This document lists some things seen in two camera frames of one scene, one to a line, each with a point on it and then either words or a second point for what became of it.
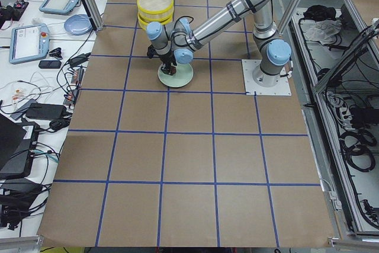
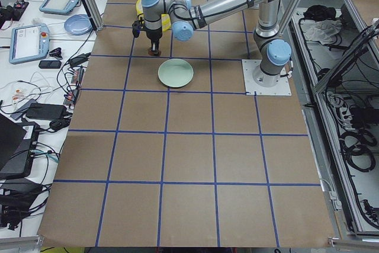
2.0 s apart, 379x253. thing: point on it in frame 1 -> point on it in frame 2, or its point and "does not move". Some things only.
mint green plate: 182,77 does not move
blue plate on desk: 78,25 does not move
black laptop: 18,144 does not move
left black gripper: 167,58 -> 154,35
